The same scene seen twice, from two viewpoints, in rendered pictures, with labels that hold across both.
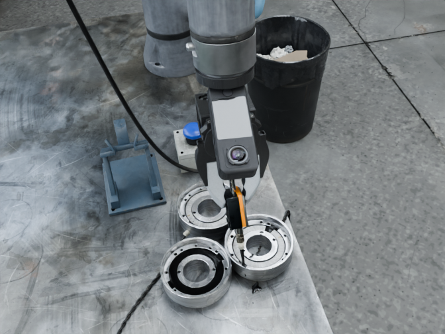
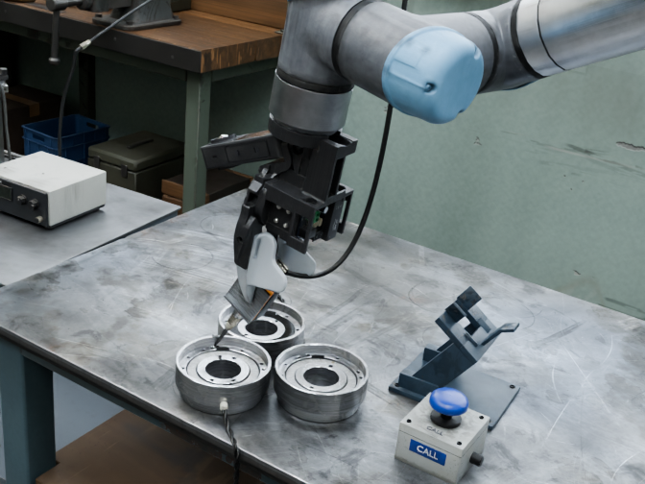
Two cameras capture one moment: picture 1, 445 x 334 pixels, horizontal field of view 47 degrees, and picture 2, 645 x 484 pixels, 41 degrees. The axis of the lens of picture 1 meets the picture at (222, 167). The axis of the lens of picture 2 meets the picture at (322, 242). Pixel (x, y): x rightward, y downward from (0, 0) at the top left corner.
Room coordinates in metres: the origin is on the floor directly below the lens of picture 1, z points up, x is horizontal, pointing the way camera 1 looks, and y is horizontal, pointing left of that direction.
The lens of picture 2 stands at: (1.05, -0.62, 1.36)
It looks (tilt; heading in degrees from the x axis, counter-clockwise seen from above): 24 degrees down; 129
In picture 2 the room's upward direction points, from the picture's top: 6 degrees clockwise
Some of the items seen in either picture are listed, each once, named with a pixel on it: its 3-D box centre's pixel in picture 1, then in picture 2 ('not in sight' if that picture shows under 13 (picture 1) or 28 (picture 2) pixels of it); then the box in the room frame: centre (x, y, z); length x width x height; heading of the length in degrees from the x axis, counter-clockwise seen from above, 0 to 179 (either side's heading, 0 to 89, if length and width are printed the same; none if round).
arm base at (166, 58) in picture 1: (173, 40); not in sight; (1.02, 0.09, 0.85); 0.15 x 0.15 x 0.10
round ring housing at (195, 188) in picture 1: (209, 211); (320, 382); (0.54, 0.03, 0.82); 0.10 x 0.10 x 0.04
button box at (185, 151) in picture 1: (195, 146); (446, 438); (0.69, 0.05, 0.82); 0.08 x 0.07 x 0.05; 9
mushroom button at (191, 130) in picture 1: (194, 137); (446, 415); (0.69, 0.05, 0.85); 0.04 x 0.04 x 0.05
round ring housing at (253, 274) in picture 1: (258, 248); (223, 375); (0.46, -0.05, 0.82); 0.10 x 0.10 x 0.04
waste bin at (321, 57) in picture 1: (283, 83); not in sight; (1.69, -0.27, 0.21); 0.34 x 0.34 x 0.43
